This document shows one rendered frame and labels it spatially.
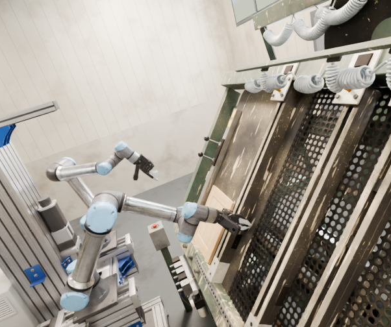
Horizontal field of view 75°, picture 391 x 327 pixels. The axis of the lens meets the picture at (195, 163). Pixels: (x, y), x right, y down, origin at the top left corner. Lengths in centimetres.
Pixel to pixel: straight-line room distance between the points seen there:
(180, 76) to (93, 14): 172
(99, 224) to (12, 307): 81
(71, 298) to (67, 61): 415
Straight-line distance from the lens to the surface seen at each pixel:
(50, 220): 163
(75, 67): 498
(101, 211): 111
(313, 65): 126
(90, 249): 123
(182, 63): 511
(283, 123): 133
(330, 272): 95
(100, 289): 155
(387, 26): 148
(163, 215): 130
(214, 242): 162
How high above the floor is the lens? 199
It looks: 20 degrees down
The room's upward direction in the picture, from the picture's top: 17 degrees counter-clockwise
